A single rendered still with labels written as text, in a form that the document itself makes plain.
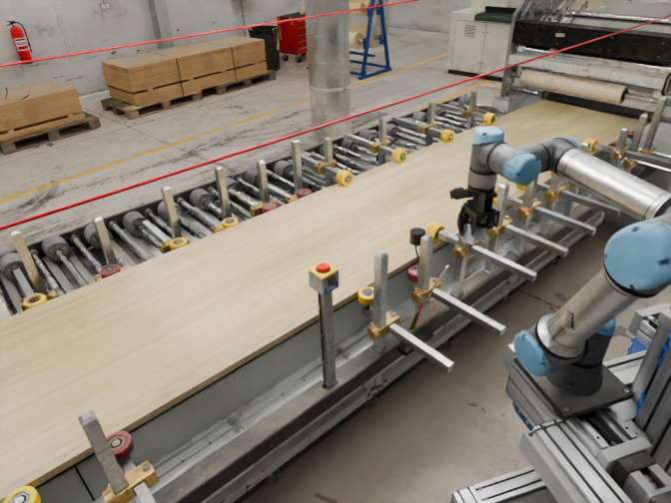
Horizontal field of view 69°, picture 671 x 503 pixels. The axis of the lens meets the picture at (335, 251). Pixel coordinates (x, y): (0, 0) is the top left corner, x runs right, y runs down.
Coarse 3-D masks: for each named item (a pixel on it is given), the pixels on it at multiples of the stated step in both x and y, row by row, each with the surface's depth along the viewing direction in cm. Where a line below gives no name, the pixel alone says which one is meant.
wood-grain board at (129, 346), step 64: (512, 128) 343; (576, 128) 339; (320, 192) 269; (384, 192) 266; (448, 192) 264; (512, 192) 262; (192, 256) 218; (256, 256) 217; (320, 256) 215; (0, 320) 186; (64, 320) 184; (128, 320) 183; (192, 320) 182; (256, 320) 181; (0, 384) 159; (64, 384) 158; (128, 384) 157; (192, 384) 156; (0, 448) 139; (64, 448) 138
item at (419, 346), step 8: (368, 312) 195; (392, 328) 186; (400, 328) 186; (400, 336) 184; (408, 336) 183; (408, 344) 182; (416, 344) 179; (424, 344) 179; (424, 352) 177; (432, 352) 175; (432, 360) 175; (440, 360) 172; (448, 360) 172; (448, 368) 170
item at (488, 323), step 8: (432, 296) 200; (440, 296) 196; (448, 296) 196; (448, 304) 194; (456, 304) 191; (464, 304) 191; (464, 312) 189; (472, 312) 187; (472, 320) 188; (480, 320) 184; (488, 320) 183; (488, 328) 183; (496, 328) 180; (504, 328) 180
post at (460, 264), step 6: (462, 246) 205; (456, 264) 212; (462, 264) 210; (456, 270) 213; (462, 270) 212; (456, 276) 214; (462, 276) 214; (456, 282) 216; (462, 282) 217; (456, 288) 217; (462, 288) 219
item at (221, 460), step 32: (512, 256) 246; (480, 288) 227; (448, 320) 218; (384, 352) 193; (320, 384) 180; (352, 384) 184; (288, 416) 169; (224, 448) 159; (256, 448) 160; (192, 480) 150; (224, 480) 155
